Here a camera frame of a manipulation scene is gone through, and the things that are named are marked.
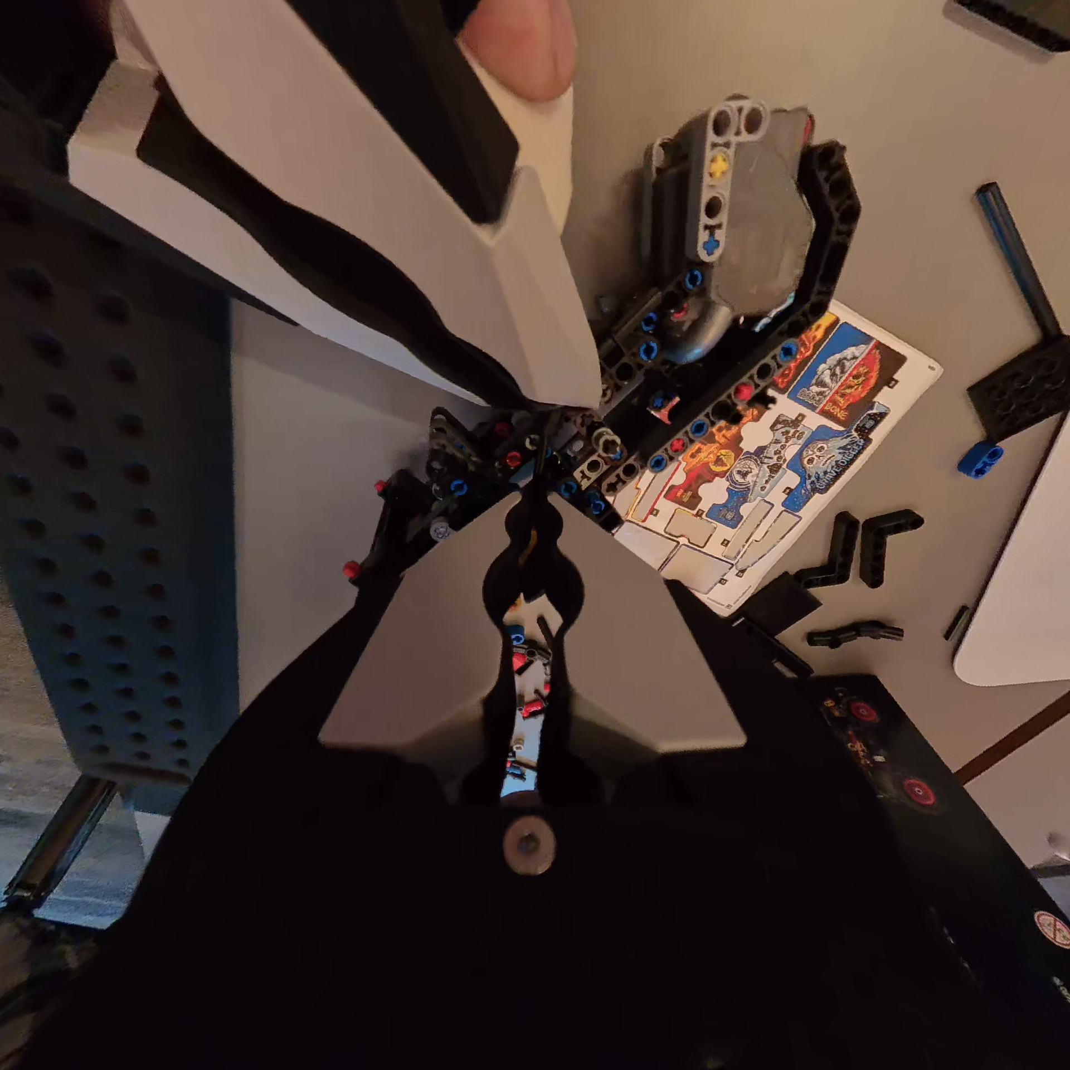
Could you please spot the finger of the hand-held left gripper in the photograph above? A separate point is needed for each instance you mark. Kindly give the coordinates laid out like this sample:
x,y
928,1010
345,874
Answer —
x,y
167,209
351,142

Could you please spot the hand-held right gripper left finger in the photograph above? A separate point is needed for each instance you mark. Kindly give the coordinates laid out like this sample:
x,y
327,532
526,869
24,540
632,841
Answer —
x,y
418,669

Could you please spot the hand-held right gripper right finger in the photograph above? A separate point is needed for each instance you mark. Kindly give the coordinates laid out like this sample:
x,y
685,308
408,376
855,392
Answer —
x,y
652,669

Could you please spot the pile of small toy pins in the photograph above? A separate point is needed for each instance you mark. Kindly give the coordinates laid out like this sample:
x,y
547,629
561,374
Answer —
x,y
522,669

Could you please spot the toy car chassis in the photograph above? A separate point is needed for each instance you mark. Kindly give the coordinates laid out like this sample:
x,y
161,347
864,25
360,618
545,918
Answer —
x,y
752,217

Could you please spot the grey desk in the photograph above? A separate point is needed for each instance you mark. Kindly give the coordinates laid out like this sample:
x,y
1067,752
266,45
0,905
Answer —
x,y
318,460

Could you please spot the black angled toy panel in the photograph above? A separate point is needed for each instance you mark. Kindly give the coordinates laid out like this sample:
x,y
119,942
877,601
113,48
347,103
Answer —
x,y
777,602

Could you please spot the black toy connector piece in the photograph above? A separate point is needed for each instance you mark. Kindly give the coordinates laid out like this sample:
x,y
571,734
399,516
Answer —
x,y
853,634

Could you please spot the colourful sticker sheet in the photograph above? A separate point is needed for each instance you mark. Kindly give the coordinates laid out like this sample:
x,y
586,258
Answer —
x,y
769,468

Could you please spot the black perforated pad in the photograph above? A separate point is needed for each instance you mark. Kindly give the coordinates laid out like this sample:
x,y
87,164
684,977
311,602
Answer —
x,y
100,501

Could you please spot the black short peg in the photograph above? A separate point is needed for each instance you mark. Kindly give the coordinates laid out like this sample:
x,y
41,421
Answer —
x,y
957,623

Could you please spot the black toy set box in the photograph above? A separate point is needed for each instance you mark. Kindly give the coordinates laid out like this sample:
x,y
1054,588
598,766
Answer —
x,y
919,836

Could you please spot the blue small toy connector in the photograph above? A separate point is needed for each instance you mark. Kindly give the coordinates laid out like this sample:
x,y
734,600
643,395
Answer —
x,y
980,460

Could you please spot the chrome metal tube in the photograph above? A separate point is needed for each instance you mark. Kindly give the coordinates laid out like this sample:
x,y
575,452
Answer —
x,y
58,844

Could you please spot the black long axle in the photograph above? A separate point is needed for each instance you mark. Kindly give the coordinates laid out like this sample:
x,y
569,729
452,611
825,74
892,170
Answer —
x,y
1016,251

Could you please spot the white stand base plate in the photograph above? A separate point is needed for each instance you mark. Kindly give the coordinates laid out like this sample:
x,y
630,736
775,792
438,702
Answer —
x,y
1028,585

